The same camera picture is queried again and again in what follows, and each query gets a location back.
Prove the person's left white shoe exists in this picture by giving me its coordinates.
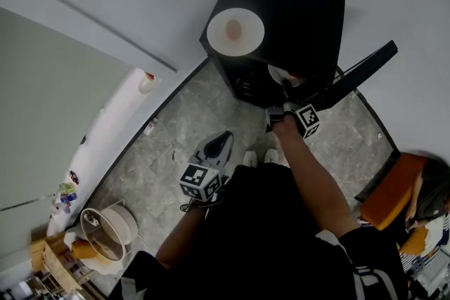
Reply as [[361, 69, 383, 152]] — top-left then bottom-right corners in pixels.
[[243, 150, 258, 168]]

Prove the metal wire rack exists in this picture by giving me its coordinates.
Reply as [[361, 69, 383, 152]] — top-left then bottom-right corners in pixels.
[[0, 273, 53, 300]]

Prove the brown egg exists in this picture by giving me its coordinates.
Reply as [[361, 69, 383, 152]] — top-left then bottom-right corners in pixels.
[[224, 19, 243, 41]]

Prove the orange sofa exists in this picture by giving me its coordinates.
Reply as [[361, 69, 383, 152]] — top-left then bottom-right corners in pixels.
[[354, 152, 433, 257]]

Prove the white plate with strawberries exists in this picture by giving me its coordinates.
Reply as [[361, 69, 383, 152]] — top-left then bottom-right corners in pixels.
[[267, 63, 307, 87]]

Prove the white appliance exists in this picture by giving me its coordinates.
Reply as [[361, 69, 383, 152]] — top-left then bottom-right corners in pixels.
[[409, 252, 450, 292]]

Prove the small white bottle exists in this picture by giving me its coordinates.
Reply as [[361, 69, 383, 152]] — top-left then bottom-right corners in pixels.
[[143, 118, 159, 136]]

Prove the white spray bottle red top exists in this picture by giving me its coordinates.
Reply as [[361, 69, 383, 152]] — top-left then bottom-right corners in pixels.
[[137, 70, 158, 95]]

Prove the white pillow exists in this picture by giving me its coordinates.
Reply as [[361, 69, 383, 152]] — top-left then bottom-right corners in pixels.
[[421, 217, 450, 257]]

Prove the person's black clothing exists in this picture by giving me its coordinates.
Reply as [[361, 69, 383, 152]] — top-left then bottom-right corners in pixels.
[[108, 163, 411, 300]]

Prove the person's right forearm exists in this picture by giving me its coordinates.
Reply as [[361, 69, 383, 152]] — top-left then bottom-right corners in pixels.
[[272, 114, 361, 240]]

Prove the white window ledge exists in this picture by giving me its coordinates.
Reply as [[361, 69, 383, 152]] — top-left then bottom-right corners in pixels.
[[45, 68, 159, 238]]

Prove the black mini fridge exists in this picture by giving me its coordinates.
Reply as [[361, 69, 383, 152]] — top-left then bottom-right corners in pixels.
[[199, 0, 399, 113]]

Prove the black cable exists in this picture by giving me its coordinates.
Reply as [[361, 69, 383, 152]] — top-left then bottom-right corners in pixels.
[[179, 198, 208, 214]]

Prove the round beige bin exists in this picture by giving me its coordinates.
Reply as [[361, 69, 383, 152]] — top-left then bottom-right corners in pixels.
[[79, 203, 139, 263]]

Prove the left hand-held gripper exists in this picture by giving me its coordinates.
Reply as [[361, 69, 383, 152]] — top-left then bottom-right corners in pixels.
[[179, 130, 235, 203]]

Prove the white plate with peach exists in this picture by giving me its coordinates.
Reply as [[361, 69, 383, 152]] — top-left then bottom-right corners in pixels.
[[206, 8, 265, 56]]

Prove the orange seat cushion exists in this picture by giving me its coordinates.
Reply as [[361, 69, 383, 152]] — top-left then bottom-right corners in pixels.
[[399, 226, 428, 256]]

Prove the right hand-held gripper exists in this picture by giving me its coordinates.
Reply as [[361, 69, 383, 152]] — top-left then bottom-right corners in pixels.
[[265, 79, 321, 141]]

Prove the person's left forearm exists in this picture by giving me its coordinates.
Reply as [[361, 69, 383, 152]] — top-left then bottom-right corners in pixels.
[[154, 207, 208, 270]]

